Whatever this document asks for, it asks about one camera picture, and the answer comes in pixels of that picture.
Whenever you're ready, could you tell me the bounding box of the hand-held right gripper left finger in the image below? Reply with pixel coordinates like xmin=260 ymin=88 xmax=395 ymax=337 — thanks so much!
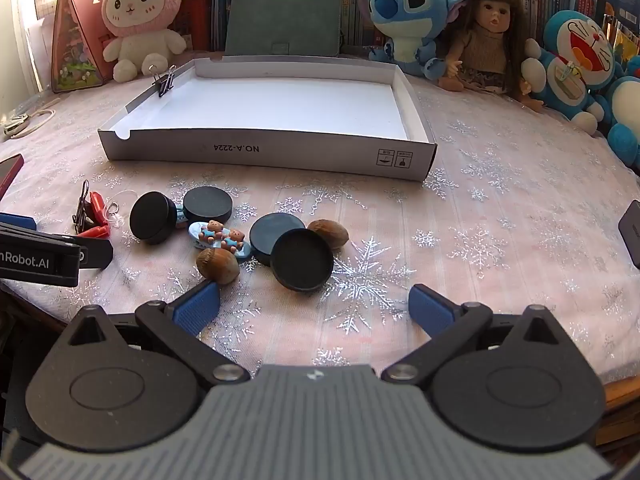
xmin=65 ymin=280 xmax=251 ymax=386

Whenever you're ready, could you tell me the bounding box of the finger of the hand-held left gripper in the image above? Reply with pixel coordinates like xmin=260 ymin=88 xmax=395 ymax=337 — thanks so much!
xmin=75 ymin=236 xmax=115 ymax=269
xmin=0 ymin=212 xmax=38 ymax=232

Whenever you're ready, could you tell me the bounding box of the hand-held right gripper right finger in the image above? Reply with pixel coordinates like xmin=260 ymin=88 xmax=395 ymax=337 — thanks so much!
xmin=381 ymin=284 xmax=571 ymax=386

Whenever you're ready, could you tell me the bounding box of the brown hazelnut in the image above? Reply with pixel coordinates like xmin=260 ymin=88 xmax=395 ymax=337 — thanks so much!
xmin=196 ymin=247 xmax=241 ymax=286

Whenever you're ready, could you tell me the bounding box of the black binder clip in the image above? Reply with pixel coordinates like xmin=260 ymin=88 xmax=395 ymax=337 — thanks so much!
xmin=72 ymin=180 xmax=93 ymax=233
xmin=150 ymin=65 xmax=177 ymax=98

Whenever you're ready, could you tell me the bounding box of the clear suction cup hook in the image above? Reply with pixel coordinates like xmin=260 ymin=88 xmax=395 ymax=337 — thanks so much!
xmin=105 ymin=189 xmax=138 ymax=223

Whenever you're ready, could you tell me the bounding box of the black round disc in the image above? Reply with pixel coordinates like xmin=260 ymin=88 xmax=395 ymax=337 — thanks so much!
xmin=249 ymin=213 xmax=307 ymax=267
xmin=129 ymin=191 xmax=178 ymax=246
xmin=182 ymin=186 xmax=234 ymax=223

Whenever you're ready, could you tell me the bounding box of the black hollow round cap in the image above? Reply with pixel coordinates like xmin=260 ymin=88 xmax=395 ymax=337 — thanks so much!
xmin=270 ymin=228 xmax=335 ymax=293

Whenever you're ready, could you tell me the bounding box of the brown walnut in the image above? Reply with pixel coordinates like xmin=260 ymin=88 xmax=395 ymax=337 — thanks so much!
xmin=306 ymin=219 xmax=350 ymax=251

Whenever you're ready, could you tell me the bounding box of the white cardboard box lid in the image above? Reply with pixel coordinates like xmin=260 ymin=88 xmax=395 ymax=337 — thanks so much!
xmin=97 ymin=55 xmax=438 ymax=182

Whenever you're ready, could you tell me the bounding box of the dark red phone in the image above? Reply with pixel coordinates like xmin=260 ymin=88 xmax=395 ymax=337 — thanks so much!
xmin=0 ymin=154 xmax=25 ymax=201

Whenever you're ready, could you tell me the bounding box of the pink snowflake tablecloth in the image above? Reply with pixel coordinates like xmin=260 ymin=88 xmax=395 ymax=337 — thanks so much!
xmin=0 ymin=50 xmax=640 ymax=391

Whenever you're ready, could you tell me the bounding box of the pink triangular house box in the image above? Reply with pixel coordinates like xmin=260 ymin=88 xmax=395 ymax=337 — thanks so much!
xmin=50 ymin=0 xmax=118 ymax=93

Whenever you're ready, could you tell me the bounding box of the black device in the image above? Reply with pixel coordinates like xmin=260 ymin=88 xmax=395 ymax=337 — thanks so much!
xmin=617 ymin=200 xmax=640 ymax=268

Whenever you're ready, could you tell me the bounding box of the pink bunny plush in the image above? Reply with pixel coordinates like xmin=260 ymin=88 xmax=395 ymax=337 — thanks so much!
xmin=100 ymin=0 xmax=188 ymax=83

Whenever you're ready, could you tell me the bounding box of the red plastic crate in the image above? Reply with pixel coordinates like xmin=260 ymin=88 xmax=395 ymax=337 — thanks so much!
xmin=170 ymin=0 xmax=213 ymax=53

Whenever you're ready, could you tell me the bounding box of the brown haired baby doll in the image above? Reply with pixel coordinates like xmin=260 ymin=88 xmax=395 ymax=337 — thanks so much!
xmin=437 ymin=0 xmax=546 ymax=111

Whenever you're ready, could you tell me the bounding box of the blue round plush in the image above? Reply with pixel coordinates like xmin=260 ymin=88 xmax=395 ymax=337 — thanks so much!
xmin=605 ymin=55 xmax=640 ymax=171

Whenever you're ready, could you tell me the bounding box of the blue robot cat plush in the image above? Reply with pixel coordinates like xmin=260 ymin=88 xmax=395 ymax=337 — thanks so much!
xmin=522 ymin=10 xmax=623 ymax=136

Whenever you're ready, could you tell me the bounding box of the green suede notebook case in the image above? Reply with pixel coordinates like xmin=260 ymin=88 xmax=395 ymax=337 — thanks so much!
xmin=225 ymin=0 xmax=343 ymax=57

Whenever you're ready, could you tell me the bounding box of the blue alien plush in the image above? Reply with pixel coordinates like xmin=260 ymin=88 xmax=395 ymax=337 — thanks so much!
xmin=356 ymin=0 xmax=473 ymax=80

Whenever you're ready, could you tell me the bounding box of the white cable with switch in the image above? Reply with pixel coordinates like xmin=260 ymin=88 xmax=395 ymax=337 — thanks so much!
xmin=0 ymin=107 xmax=61 ymax=138

